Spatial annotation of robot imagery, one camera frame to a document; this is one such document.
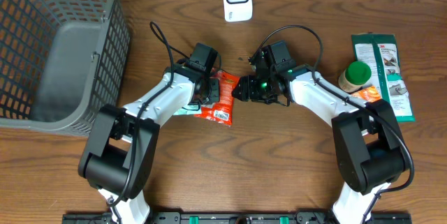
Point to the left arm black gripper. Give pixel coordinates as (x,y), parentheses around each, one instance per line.
(218,83)

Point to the small yellow-orange packet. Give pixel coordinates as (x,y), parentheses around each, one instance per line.
(369,94)

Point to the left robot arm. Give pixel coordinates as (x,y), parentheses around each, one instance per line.
(118,156)

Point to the orange-red snack bag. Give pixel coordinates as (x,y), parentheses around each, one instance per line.
(222,111)

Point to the green white 3M package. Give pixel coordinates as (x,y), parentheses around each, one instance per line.
(380,53)

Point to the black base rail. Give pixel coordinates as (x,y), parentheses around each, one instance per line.
(301,217)

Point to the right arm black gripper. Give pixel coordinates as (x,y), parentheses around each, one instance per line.
(248,89)

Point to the green-lid white jar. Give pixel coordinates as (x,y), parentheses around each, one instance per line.
(354,76)

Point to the grey plastic mesh basket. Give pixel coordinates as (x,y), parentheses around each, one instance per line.
(61,61)

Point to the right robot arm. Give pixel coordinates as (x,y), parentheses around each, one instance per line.
(372,157)

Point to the light teal snack packet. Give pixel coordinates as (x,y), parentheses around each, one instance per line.
(184,111)

